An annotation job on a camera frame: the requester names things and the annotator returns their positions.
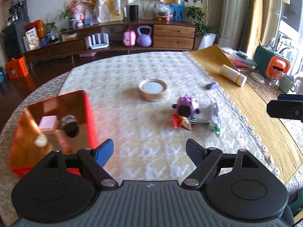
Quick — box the black round tin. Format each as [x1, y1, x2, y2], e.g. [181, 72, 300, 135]
[61, 114, 79, 138]

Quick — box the purple dinosaur toy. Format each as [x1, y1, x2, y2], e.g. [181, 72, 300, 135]
[172, 95, 200, 118]

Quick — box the small cream shell ball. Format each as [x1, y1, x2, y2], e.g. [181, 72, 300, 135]
[34, 134, 48, 148]

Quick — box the pink rectangular eraser block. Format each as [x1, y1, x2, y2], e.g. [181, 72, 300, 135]
[38, 115, 58, 132]

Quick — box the white and yellow bottle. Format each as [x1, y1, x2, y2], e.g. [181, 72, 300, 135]
[219, 65, 247, 87]

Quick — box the purple rectangular block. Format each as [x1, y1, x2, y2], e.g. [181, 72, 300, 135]
[205, 82, 219, 90]

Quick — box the red metal tin box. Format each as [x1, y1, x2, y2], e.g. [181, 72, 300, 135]
[8, 90, 99, 177]

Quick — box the brown tape roll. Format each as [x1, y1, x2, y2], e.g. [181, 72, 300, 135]
[139, 79, 167, 101]

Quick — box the green ceramic mug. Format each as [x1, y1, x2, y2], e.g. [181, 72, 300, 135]
[279, 73, 295, 93]

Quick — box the clear glass cup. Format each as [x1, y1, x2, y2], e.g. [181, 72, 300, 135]
[269, 69, 282, 88]

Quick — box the red snack wrapper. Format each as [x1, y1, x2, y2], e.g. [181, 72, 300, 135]
[172, 114, 194, 131]

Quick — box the cream round coaster lid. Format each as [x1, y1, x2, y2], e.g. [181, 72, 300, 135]
[250, 72, 265, 84]

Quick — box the clear plastic tube packet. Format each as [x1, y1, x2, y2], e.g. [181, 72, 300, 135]
[210, 98, 222, 136]

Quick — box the orange green tissue box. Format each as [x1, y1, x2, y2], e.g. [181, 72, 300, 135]
[253, 46, 290, 79]

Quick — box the stack of colourful books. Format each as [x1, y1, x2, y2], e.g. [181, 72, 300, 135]
[221, 47, 257, 70]

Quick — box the quilted cream table cloth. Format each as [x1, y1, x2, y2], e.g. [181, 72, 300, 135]
[60, 52, 266, 182]

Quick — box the white wifi router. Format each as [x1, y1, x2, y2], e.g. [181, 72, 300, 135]
[88, 33, 109, 50]

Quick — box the orange paper bag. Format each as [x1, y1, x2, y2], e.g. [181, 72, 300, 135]
[5, 57, 29, 79]

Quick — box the pink toy backpack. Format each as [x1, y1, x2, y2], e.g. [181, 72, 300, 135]
[123, 29, 137, 47]

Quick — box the purple kettlebell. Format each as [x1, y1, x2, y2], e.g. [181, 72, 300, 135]
[137, 25, 152, 47]

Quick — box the wooden tv cabinet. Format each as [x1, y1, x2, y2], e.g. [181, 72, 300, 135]
[23, 19, 196, 67]

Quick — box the cereal box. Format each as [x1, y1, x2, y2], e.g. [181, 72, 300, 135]
[25, 28, 39, 50]

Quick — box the black mini fridge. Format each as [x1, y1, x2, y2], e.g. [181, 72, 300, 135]
[2, 0, 31, 61]

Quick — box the potted green plant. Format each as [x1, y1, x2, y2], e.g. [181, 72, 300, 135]
[184, 0, 217, 50]

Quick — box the black cylinder speaker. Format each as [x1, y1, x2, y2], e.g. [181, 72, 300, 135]
[128, 5, 139, 21]

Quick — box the pink plush doll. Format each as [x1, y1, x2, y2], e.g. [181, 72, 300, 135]
[69, 0, 85, 27]

